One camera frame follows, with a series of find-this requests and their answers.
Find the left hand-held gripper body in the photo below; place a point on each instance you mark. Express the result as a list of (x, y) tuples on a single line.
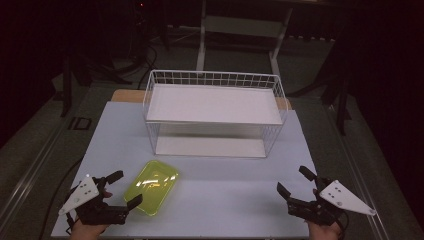
[(95, 210)]

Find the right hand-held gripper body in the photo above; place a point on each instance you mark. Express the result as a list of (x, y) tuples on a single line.
[(320, 210)]

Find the yellow-green plastic tray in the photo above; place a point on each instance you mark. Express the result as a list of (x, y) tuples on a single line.
[(151, 188)]

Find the person's left hand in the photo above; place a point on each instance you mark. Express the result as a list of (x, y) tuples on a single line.
[(87, 231)]

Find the person's right hand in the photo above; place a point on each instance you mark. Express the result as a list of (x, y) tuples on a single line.
[(325, 232)]

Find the black floor plate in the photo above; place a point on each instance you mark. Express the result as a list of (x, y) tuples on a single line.
[(80, 123)]

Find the pale blue table mat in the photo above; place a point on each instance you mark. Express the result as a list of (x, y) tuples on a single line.
[(216, 200)]

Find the black metal stand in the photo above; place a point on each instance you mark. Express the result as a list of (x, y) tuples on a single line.
[(343, 106)]

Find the metal floor rail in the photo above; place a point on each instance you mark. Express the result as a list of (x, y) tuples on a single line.
[(30, 173), (360, 173)]

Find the white metal frame stand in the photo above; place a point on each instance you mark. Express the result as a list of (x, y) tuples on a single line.
[(201, 50)]

